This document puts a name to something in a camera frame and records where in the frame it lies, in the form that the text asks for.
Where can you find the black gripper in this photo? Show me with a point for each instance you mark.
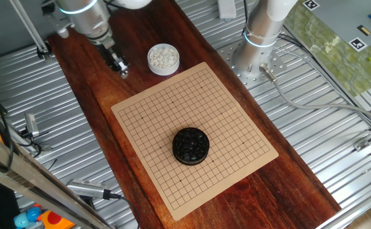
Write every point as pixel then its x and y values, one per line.
pixel 112 55

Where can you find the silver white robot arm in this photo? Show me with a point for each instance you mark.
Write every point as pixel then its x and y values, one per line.
pixel 87 19

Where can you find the beige go board mat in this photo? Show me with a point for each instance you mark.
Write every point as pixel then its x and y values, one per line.
pixel 172 108

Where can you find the grey board with markers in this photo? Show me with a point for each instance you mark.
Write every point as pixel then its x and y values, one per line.
pixel 341 16

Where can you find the dark red wooden plank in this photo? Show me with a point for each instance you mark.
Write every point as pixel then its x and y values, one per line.
pixel 84 82

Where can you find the white bowl of white stones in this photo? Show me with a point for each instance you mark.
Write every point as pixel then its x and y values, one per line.
pixel 163 60

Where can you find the black bowl of black stones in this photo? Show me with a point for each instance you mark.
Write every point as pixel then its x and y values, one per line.
pixel 190 146

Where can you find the white power strip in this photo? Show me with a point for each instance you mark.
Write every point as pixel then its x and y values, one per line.
pixel 226 9

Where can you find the silver robot mounting plate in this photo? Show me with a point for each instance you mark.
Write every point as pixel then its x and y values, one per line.
pixel 277 66

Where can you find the orange box with red button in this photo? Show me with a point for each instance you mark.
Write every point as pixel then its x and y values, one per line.
pixel 53 220

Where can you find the blue plastic toy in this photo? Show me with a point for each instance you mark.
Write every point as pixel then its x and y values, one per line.
pixel 26 217

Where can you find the green patterned mat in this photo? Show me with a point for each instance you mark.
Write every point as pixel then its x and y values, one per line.
pixel 347 66

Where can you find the wrist camera on silver bracket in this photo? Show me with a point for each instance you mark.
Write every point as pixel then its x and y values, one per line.
pixel 56 23

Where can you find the small silver exterior camera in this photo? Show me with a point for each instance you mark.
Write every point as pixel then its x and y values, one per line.
pixel 31 124

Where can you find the ribbed silver exterior camera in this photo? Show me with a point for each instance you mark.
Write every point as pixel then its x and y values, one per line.
pixel 85 188

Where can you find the aluminium camera stand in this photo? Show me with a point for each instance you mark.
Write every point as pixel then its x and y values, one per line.
pixel 17 135

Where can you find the large aluminium frame beam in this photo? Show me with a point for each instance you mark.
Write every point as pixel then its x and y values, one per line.
pixel 30 178

